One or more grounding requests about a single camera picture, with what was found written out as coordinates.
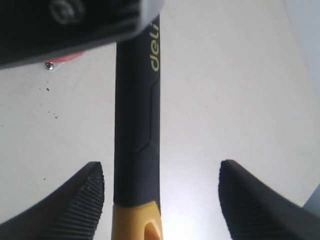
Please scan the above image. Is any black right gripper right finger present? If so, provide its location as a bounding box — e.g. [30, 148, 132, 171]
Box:
[218, 160, 320, 240]

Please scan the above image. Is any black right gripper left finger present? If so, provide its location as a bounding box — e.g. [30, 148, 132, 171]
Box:
[0, 161, 104, 240]

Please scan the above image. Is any yellow black claw hammer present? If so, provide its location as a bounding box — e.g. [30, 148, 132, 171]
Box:
[111, 17, 163, 240]

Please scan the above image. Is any red dome push button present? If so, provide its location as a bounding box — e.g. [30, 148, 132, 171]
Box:
[44, 51, 84, 71]

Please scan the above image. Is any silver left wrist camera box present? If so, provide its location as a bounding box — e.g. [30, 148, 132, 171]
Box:
[0, 0, 164, 69]

